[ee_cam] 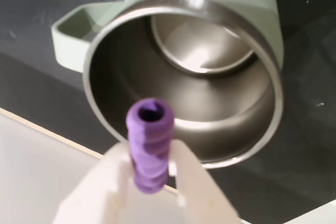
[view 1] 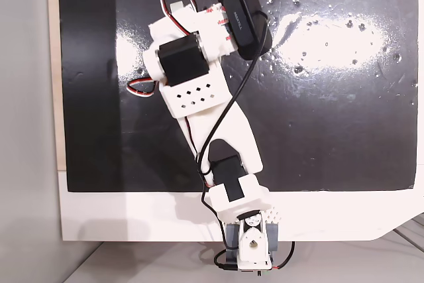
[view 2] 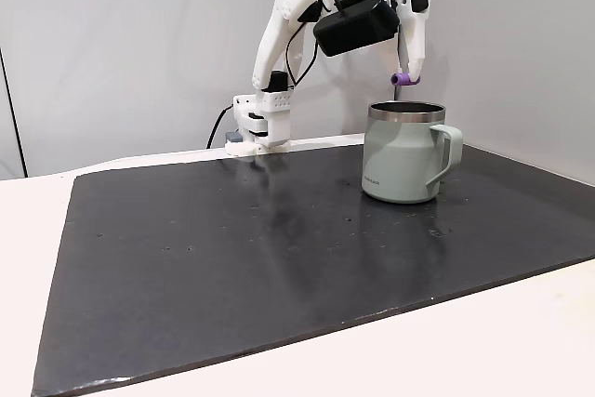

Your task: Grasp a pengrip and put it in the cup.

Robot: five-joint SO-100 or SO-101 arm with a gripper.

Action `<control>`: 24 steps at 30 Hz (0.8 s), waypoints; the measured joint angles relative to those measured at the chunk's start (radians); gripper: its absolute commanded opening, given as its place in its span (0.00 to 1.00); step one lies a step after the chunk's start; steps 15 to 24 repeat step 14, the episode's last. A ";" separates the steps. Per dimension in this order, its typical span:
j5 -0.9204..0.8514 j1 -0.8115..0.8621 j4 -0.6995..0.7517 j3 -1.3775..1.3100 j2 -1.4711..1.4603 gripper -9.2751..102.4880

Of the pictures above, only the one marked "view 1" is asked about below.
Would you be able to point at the grey table clamp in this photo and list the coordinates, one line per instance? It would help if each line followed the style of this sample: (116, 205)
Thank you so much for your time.
(273, 236)

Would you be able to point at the black oval camera box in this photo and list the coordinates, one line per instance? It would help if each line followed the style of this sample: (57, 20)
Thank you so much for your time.
(243, 14)

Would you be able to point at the black table mat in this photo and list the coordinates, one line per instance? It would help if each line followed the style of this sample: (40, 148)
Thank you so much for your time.
(331, 114)

